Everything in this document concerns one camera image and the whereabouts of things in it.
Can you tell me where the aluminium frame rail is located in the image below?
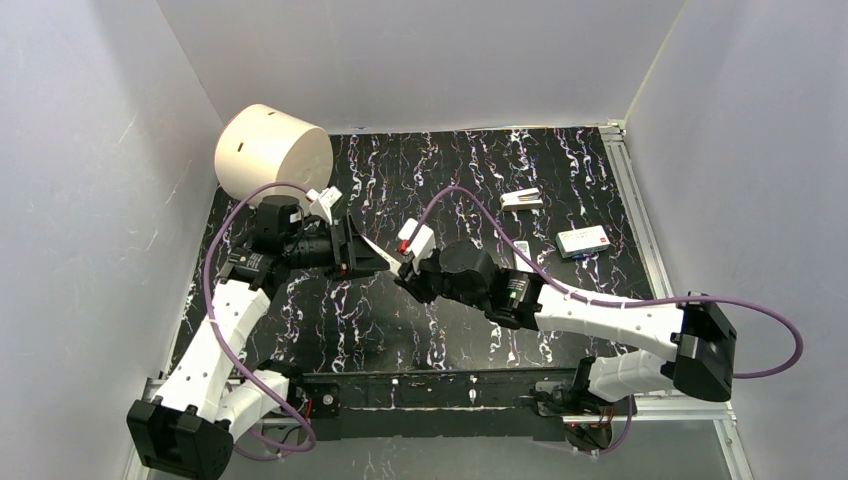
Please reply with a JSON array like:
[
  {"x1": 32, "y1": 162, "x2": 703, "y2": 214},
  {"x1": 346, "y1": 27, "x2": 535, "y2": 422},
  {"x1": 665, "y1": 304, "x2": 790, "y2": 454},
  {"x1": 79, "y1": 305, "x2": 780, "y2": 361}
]
[{"x1": 599, "y1": 123, "x2": 753, "y2": 479}]

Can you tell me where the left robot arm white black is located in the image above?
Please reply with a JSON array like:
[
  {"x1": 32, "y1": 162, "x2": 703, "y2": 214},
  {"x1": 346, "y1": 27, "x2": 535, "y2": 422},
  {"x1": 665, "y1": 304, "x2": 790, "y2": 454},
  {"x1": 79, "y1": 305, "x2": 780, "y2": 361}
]
[{"x1": 127, "y1": 195, "x2": 397, "y2": 479}]

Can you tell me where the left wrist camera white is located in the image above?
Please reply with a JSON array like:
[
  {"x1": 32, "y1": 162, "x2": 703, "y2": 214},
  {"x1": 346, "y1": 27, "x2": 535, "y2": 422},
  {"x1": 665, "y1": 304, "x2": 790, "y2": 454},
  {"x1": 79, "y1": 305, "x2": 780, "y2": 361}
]
[{"x1": 305, "y1": 186, "x2": 341, "y2": 224}]

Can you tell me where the black base bar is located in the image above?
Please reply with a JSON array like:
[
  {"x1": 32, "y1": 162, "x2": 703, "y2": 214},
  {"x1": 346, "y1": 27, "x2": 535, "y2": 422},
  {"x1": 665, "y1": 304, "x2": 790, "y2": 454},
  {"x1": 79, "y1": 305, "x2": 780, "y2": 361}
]
[{"x1": 289, "y1": 367, "x2": 637, "y2": 445}]

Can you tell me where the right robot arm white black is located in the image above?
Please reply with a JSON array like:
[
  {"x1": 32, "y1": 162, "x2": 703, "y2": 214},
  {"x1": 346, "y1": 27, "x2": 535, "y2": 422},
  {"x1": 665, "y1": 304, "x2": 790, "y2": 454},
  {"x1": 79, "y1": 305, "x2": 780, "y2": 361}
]
[{"x1": 395, "y1": 241, "x2": 737, "y2": 404}]

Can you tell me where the white remote with black end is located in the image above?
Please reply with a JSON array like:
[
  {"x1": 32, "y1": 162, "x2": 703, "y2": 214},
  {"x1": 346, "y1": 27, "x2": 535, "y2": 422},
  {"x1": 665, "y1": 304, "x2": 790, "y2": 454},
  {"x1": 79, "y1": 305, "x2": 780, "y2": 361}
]
[{"x1": 361, "y1": 236, "x2": 401, "y2": 278}]

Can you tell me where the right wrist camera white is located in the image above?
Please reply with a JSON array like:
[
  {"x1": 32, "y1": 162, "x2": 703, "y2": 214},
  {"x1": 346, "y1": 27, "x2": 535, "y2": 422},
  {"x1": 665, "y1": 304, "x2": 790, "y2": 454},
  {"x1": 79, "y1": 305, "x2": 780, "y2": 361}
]
[{"x1": 397, "y1": 219, "x2": 435, "y2": 274}]

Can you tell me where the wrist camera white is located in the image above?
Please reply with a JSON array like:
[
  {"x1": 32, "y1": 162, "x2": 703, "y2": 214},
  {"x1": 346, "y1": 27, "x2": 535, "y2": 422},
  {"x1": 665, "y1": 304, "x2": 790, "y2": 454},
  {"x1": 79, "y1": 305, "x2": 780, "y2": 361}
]
[
  {"x1": 397, "y1": 219, "x2": 435, "y2": 274},
  {"x1": 305, "y1": 186, "x2": 341, "y2": 224}
]

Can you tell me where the small white charger device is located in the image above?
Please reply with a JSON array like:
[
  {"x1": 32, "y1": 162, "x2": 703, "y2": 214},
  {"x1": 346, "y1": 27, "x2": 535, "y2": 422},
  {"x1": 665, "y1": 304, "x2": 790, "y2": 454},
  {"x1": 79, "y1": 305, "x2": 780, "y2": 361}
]
[{"x1": 500, "y1": 188, "x2": 544, "y2": 212}]

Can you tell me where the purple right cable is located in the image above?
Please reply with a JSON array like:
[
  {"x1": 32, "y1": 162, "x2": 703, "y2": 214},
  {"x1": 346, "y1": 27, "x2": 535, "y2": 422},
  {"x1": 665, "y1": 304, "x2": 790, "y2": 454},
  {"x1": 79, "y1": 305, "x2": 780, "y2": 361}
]
[{"x1": 413, "y1": 185, "x2": 805, "y2": 458}]

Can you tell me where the white remote control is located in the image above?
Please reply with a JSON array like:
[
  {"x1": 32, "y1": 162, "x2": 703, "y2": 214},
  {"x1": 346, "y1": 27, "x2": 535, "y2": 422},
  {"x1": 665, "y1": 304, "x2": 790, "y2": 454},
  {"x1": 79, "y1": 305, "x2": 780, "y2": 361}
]
[{"x1": 513, "y1": 240, "x2": 533, "y2": 273}]

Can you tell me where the white box with red labels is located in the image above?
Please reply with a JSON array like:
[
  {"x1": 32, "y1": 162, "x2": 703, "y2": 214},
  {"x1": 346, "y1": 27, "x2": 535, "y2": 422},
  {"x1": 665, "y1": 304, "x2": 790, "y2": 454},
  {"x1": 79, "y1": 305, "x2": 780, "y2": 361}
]
[{"x1": 555, "y1": 225, "x2": 610, "y2": 258}]

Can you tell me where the large white cylinder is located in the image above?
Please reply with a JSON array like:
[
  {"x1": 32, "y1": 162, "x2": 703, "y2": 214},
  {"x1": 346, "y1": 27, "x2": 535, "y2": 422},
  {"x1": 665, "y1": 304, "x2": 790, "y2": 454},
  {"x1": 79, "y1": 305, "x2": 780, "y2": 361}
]
[{"x1": 214, "y1": 104, "x2": 334, "y2": 213}]

